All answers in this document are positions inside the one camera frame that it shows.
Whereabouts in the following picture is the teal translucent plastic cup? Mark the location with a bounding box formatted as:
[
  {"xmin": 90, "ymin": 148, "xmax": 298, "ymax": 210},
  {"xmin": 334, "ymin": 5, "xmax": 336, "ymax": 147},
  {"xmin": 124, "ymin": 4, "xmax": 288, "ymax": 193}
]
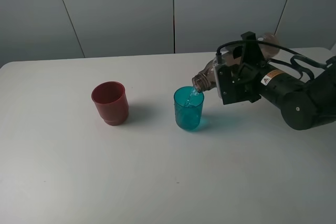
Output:
[{"xmin": 173, "ymin": 86, "xmax": 204, "ymax": 131}]

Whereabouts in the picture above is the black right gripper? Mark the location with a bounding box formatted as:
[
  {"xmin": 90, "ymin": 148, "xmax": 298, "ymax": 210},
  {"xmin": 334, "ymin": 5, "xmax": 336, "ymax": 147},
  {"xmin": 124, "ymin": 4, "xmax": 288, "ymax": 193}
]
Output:
[{"xmin": 230, "ymin": 31, "xmax": 289, "ymax": 104}]

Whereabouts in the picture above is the black camera cable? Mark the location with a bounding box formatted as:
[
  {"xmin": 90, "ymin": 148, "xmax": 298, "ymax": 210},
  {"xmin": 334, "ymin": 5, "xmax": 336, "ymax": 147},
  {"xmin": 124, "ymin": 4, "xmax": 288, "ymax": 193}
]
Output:
[{"xmin": 215, "ymin": 39, "xmax": 336, "ymax": 80}]

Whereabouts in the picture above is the brown translucent water bottle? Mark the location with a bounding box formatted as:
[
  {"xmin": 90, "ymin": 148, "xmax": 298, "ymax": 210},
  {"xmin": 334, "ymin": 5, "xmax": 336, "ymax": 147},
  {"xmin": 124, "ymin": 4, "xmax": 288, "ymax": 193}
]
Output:
[{"xmin": 192, "ymin": 33, "xmax": 280, "ymax": 92}]

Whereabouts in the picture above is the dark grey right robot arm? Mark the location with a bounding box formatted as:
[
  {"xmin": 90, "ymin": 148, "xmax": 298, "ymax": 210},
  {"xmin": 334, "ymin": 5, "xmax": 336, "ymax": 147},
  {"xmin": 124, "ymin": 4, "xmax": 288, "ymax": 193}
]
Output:
[{"xmin": 217, "ymin": 31, "xmax": 335, "ymax": 130}]

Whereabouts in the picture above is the red plastic cup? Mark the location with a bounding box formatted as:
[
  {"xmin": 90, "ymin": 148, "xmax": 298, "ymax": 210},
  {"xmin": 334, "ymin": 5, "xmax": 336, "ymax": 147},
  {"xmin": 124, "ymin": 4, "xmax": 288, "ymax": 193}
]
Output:
[{"xmin": 91, "ymin": 81, "xmax": 129, "ymax": 126}]

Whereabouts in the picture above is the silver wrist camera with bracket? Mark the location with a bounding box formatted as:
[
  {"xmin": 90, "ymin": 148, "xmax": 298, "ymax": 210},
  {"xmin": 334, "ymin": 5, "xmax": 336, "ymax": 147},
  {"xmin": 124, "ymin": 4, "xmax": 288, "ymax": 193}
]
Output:
[{"xmin": 213, "ymin": 56, "xmax": 261, "ymax": 105}]

